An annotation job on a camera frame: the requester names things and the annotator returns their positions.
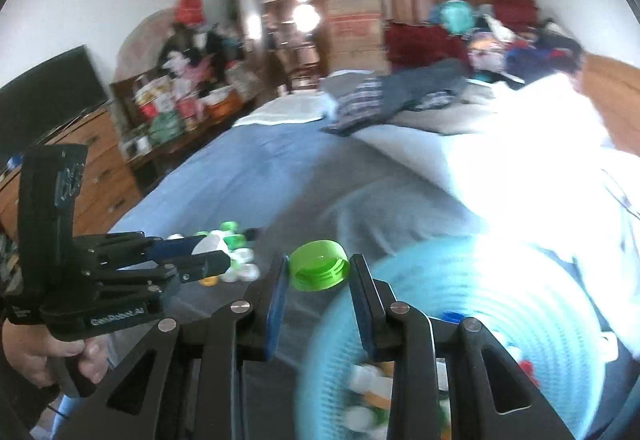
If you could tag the small cardboard box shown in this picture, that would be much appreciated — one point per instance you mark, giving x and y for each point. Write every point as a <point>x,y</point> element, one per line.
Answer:
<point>352,1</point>

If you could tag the wooden door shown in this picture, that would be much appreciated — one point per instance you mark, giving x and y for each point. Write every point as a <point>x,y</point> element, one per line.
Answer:
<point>248,5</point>

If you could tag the teal plastic bag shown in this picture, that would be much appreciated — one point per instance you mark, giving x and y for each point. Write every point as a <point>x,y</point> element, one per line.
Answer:
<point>455,15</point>

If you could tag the pink rounded board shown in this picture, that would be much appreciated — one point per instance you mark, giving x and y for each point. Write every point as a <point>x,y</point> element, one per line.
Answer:
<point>142,38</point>

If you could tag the teal perforated plastic basket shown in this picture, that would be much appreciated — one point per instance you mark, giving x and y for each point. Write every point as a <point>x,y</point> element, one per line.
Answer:
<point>500,280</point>

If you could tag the pile of mixed clothes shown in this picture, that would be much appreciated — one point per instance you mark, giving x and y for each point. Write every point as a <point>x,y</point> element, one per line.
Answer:
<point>525,45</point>

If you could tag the blue bed sheet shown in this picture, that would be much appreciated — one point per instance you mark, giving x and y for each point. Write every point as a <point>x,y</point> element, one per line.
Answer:
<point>250,170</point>

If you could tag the grey blue jacket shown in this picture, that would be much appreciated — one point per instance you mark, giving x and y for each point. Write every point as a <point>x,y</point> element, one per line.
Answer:
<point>415,85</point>

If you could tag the wooden headboard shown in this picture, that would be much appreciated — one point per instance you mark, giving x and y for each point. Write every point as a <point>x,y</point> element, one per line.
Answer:
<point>615,95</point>

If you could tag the black television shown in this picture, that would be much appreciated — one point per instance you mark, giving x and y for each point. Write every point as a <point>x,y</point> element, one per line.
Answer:
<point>45,100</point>

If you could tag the small white bottle cap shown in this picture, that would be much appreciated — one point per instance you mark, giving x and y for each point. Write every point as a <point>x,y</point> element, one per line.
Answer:
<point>210,245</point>

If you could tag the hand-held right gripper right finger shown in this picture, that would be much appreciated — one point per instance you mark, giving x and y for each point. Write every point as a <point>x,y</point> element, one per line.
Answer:
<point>361,307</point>

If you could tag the clutter of bags and boxes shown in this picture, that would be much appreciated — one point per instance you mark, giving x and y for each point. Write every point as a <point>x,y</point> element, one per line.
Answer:
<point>175,100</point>

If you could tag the large green bottle cap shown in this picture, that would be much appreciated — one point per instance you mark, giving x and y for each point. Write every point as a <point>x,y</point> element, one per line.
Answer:
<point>320,265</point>

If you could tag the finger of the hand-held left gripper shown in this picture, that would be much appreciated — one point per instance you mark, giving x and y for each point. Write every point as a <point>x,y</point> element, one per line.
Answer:
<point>175,247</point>
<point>210,265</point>

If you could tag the heap of mixed bottle caps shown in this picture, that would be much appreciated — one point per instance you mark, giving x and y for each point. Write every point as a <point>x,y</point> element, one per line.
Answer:
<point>370,382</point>

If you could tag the person's left hand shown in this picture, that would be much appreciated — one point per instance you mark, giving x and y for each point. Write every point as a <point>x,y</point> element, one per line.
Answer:
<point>30,355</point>

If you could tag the white lace cloth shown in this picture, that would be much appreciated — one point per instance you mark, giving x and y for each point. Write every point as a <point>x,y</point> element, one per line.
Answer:
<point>285,110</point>

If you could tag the cluster of green white caps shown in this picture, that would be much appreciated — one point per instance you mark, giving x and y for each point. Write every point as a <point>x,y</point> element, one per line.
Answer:
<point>231,226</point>

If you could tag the dark red blanket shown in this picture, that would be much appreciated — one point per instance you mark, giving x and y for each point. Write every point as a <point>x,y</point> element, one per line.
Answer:
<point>425,43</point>

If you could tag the white duvet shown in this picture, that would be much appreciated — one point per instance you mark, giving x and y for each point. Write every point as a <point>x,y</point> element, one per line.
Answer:
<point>525,170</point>

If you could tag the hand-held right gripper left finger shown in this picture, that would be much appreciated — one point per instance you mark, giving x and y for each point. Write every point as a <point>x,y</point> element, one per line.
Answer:
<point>277,307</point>

